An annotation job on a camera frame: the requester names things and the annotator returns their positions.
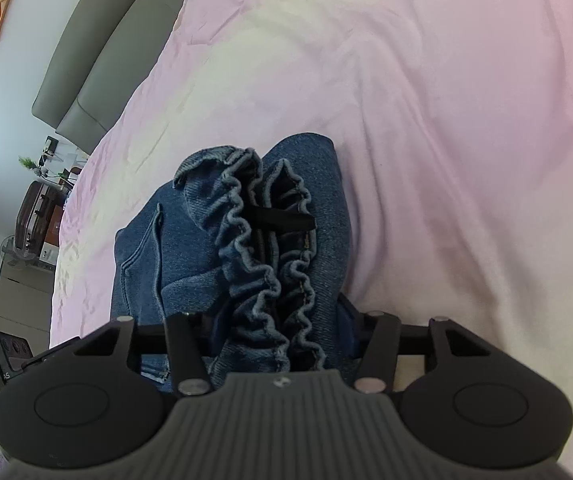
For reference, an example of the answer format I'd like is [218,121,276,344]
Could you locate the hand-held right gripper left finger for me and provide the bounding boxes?
[74,311,215,399]

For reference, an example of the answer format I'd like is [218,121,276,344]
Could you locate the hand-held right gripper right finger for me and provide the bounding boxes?
[337,294,472,397]

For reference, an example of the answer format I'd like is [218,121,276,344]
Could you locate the blue denim pants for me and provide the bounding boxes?
[110,132,367,396]

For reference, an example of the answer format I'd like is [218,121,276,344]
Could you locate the beige low cabinet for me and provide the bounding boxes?
[0,259,58,335]

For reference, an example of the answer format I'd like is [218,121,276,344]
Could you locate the small white fan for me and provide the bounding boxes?
[0,234,34,267]

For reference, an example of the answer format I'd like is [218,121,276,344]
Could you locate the brown suitcase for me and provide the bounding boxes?
[13,179,63,262]

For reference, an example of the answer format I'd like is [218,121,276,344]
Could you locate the small green plant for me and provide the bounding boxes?
[18,155,51,179]

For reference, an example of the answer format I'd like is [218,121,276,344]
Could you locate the pink floral blanket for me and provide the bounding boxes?
[49,0,573,401]

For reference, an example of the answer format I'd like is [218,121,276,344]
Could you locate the grey padded headboard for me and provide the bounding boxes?
[31,0,202,157]

